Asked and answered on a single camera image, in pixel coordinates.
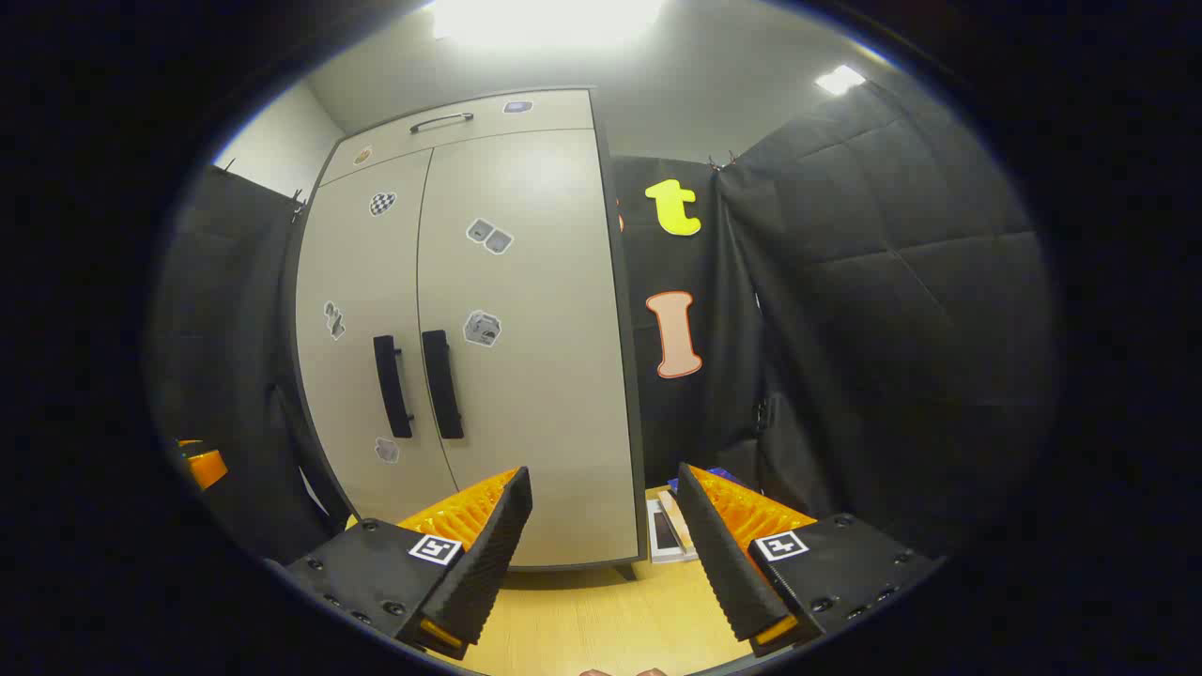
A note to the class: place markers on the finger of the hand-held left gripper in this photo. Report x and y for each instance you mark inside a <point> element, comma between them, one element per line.
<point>207,467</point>

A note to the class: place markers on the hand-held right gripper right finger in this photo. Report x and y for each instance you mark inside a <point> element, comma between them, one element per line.
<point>728,563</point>

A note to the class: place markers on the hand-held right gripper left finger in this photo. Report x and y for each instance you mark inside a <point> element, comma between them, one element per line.
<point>488,563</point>

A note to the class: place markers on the grey double-door shoe cabinet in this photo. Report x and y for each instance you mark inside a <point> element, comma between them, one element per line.
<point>635,376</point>

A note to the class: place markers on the grey shoe cabinet door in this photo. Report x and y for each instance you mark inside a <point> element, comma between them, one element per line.
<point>545,329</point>
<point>357,282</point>

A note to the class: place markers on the grey cabinet drawer front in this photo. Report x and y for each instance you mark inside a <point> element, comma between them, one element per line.
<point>526,122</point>

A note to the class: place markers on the white flat box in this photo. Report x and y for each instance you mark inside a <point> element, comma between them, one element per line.
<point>665,535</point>

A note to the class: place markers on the small ceiling light panel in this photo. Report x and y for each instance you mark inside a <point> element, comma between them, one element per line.
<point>839,80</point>

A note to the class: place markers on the large ceiling light panel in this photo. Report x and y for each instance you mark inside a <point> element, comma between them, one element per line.
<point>545,19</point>

